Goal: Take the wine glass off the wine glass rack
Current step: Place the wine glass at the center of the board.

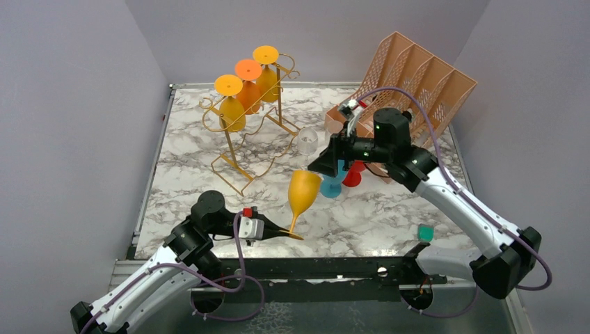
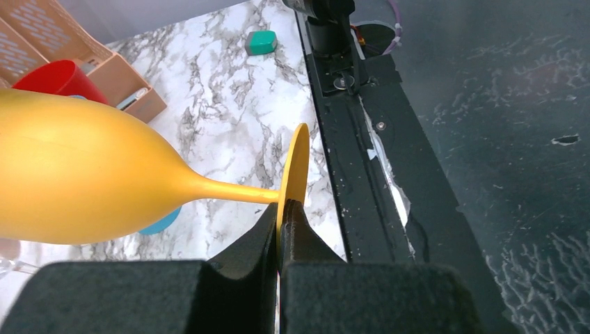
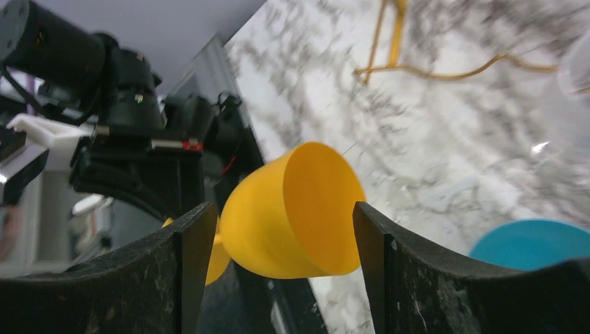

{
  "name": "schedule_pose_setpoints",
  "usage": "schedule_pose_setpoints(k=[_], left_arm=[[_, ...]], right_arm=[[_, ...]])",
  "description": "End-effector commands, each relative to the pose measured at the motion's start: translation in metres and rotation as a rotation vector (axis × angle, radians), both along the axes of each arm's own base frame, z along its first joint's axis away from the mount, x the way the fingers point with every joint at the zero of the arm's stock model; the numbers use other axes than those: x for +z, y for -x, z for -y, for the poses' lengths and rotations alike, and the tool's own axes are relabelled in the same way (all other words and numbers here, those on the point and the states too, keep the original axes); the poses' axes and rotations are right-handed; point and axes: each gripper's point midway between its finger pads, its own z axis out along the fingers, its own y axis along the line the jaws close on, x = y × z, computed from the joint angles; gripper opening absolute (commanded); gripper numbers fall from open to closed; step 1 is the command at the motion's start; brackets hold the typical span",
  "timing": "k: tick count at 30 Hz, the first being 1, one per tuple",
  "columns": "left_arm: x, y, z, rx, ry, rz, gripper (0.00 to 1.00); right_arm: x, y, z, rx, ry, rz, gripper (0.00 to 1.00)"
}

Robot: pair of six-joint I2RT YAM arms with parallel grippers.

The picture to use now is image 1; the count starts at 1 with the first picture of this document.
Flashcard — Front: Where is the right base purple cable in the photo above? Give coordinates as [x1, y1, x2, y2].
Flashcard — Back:
[398, 276, 480, 320]

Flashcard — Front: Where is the green small block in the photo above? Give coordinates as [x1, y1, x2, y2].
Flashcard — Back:
[417, 224, 435, 243]

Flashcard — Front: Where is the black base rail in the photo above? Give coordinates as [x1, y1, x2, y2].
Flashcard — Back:
[184, 255, 448, 305]

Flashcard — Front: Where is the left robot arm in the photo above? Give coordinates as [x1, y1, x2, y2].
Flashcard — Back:
[70, 190, 290, 333]

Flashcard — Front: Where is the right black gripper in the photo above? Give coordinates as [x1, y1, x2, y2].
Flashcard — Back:
[308, 122, 392, 178]

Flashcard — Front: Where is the peach plastic file organizer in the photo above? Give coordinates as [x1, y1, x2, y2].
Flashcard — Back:
[324, 31, 479, 185]

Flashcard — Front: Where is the orange wine glass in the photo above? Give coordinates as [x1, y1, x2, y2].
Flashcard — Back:
[234, 59, 262, 115]

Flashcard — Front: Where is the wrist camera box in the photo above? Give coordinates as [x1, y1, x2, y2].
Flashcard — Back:
[238, 207, 264, 241]
[337, 99, 363, 136]

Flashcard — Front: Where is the blue wine glass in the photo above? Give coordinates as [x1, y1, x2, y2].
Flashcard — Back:
[319, 159, 347, 198]

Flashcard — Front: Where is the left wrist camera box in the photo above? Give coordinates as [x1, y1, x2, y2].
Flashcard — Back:
[238, 207, 264, 241]

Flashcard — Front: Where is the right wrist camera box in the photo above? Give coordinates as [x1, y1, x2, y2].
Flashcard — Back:
[337, 99, 363, 136]

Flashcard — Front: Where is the red wine glass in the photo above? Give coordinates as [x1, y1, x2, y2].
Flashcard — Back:
[342, 161, 366, 188]

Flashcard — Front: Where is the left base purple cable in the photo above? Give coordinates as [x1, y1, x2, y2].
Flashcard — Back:
[189, 274, 266, 323]

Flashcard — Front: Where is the yellow wine glass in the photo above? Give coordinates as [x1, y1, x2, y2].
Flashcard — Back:
[214, 74, 246, 132]
[280, 169, 322, 241]
[253, 45, 280, 102]

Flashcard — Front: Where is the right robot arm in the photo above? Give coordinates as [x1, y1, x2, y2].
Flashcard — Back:
[308, 108, 541, 299]

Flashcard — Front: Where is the gold wire glass rack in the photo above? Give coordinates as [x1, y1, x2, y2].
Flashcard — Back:
[198, 52, 301, 196]

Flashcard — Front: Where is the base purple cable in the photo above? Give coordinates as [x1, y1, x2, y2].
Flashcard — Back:
[398, 276, 480, 320]
[189, 274, 266, 323]

